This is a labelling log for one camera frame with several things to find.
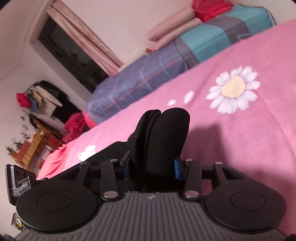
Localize black pants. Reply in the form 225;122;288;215
86;108;190;192

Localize wooden shelf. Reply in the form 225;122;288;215
13;128;64;173

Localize red cloth pile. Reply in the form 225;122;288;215
62;113;90;143

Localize pink floral bed sheet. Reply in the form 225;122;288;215
38;20;295;235

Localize hanging clothes rack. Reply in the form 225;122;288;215
16;80;82;123

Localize lower pink rolled pillow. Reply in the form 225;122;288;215
155;18;203;50

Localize dark window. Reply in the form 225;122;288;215
39;17;109;93

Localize pink patterned curtain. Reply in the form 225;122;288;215
47;1;123;76

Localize blue plaid teal quilt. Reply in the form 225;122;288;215
85;4;276;124

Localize folded red blanket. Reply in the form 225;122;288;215
191;0;232;22

